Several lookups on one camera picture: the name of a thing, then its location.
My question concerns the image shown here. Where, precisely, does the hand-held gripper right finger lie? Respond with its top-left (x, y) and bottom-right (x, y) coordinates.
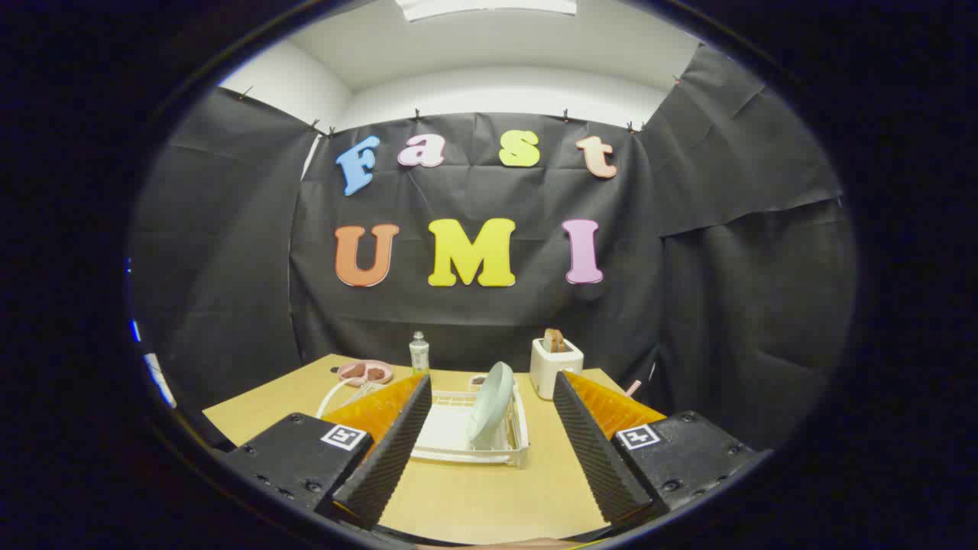
top-left (552, 370), bottom-right (772, 528)

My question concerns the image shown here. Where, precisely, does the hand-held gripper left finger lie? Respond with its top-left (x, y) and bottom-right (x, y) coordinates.
top-left (222, 373), bottom-right (433, 531)

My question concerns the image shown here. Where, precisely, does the light green plate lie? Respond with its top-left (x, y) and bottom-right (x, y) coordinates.
top-left (466, 361), bottom-right (515, 448)

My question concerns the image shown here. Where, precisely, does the white dish rack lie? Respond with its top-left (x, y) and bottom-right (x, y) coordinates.
top-left (410, 386), bottom-right (530, 469)

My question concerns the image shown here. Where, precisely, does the pink plate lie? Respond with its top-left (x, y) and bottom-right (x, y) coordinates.
top-left (337, 360), bottom-right (394, 387)

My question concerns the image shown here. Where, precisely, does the white toaster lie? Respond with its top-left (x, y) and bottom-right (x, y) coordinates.
top-left (529, 338), bottom-right (585, 401)

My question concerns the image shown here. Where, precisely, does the black backdrop cloth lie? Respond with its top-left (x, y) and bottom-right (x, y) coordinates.
top-left (126, 42), bottom-right (857, 451)

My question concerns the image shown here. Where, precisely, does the ceiling light panel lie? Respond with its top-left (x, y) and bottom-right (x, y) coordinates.
top-left (396, 0), bottom-right (578, 21)

